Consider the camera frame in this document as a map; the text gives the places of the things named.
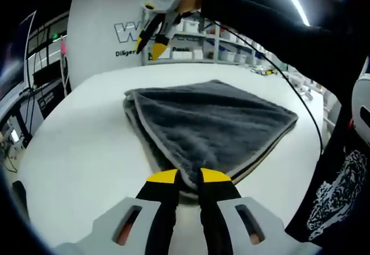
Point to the grey towel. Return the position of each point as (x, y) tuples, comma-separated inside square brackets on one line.
[(208, 122)]

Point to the standing display screen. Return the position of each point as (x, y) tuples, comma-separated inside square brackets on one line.
[(27, 49)]

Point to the black cabinet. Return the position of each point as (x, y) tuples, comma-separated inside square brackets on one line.
[(52, 99)]

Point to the grey shelving unit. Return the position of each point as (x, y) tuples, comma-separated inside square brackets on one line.
[(216, 38)]

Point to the person with blue mask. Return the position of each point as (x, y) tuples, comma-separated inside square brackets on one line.
[(347, 180)]

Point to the rows of white storage boxes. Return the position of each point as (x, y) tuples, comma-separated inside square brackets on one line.
[(228, 55)]

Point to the person's right hand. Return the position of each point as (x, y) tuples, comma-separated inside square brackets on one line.
[(190, 2)]

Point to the black monitor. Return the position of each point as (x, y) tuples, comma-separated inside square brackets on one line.
[(46, 78)]

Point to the spare grippers with yellow tips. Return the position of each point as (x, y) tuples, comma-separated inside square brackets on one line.
[(264, 71)]

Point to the pink sign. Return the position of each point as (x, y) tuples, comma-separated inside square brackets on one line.
[(63, 47)]

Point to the white chest device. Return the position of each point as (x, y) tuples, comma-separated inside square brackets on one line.
[(361, 104)]

